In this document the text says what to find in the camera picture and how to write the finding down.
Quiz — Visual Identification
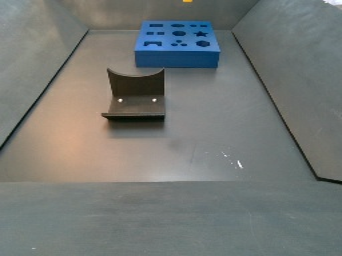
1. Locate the black curved holder stand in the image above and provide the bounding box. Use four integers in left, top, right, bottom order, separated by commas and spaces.
101, 69, 165, 120

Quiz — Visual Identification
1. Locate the blue shape-sorter block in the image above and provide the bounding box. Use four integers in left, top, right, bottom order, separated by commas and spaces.
135, 20, 220, 68

